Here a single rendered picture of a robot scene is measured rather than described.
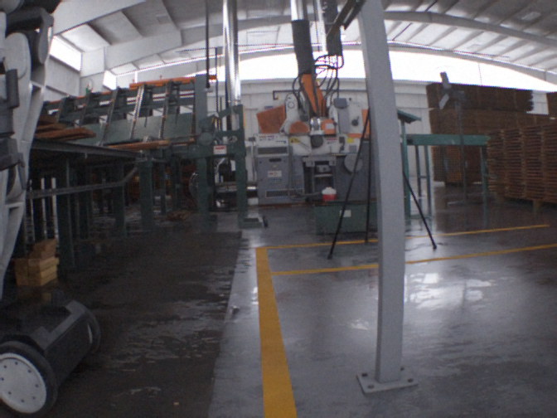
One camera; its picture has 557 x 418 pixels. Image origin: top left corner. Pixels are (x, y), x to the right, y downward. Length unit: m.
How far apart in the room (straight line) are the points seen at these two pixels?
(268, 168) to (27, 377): 8.59
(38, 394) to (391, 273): 0.93
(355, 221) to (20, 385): 3.95
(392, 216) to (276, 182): 8.28
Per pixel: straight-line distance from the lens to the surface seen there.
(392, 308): 1.52
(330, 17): 10.46
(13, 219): 1.65
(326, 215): 4.94
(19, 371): 1.39
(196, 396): 1.56
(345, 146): 10.00
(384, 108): 1.49
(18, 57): 1.55
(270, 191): 9.73
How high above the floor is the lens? 0.57
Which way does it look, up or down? 4 degrees down
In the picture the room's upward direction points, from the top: 3 degrees counter-clockwise
